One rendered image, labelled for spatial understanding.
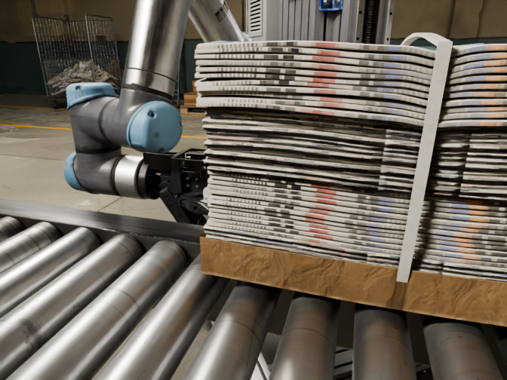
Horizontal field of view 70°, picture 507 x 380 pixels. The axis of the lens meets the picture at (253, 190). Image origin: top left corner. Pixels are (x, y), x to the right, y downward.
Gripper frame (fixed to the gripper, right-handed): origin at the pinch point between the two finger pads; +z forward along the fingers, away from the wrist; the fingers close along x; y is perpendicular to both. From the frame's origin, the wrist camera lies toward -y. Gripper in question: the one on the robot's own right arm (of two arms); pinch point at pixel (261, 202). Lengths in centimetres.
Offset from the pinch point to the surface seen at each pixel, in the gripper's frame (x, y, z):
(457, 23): 662, 72, 149
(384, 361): -28.0, -0.2, 17.7
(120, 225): -13.3, -0.2, -16.7
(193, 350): 42, -80, -37
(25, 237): -19.8, -0.4, -26.6
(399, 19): 670, 80, 59
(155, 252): -18.7, -0.2, -8.1
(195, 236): -13.4, -0.1, -5.2
